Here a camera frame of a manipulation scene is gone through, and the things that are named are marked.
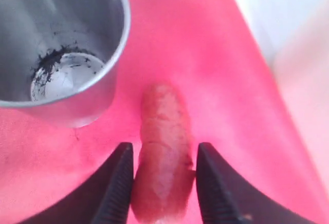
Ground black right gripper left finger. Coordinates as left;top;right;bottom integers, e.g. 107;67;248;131
23;142;134;223

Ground red toy shrimp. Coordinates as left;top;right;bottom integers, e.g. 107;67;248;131
131;83;195;223

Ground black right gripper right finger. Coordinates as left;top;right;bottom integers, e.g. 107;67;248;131
196;142;310;224

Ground red table cloth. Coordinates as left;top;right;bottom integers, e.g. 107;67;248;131
1;0;328;223

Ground steel cup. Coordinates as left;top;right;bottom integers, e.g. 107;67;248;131
1;0;131;127

